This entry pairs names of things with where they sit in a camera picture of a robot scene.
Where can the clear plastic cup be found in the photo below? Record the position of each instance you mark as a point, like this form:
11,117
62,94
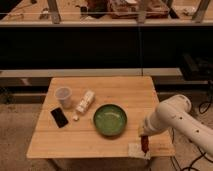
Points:
63,95

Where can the black smartphone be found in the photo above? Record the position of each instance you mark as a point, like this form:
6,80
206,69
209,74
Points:
59,117

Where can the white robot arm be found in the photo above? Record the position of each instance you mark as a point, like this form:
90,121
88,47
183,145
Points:
174,112

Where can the wooden table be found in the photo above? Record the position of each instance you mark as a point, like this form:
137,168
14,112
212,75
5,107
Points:
135,94

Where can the red pepper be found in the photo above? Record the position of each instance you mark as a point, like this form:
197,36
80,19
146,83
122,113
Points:
144,144

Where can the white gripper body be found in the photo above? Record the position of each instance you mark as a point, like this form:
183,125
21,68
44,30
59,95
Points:
145,127

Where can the green bowl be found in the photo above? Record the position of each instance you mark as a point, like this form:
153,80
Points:
110,120

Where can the white cylindrical bottle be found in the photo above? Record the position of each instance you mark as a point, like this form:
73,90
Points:
85,102

